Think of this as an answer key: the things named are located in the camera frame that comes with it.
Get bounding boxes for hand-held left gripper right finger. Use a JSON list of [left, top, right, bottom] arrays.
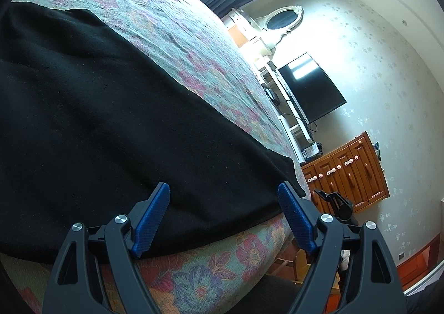
[[277, 181, 407, 314]]

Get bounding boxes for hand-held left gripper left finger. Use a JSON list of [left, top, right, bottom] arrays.
[[42, 181, 171, 314]]

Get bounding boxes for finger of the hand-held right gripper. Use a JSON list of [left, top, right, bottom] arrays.
[[313, 188, 360, 227]]

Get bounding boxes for black pants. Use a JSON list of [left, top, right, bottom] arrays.
[[0, 2, 306, 264]]

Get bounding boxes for wooden drawer cabinet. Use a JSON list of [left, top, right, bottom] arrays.
[[301, 131, 391, 214]]

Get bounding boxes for small grey box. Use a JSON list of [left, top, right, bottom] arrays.
[[302, 142, 324, 159]]

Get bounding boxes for white television stand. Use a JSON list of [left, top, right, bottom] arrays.
[[255, 61, 314, 164]]

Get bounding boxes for black flat television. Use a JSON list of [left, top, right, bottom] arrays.
[[278, 53, 347, 125]]

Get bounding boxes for small black device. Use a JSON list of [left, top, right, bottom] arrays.
[[264, 87, 280, 105]]

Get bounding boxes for white vanity table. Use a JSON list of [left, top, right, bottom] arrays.
[[225, 8, 278, 72]]

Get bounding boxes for white oval vanity mirror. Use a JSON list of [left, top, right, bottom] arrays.
[[255, 5, 304, 55]]

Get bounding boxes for bed with floral cover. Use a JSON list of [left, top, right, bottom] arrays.
[[0, 0, 306, 314]]

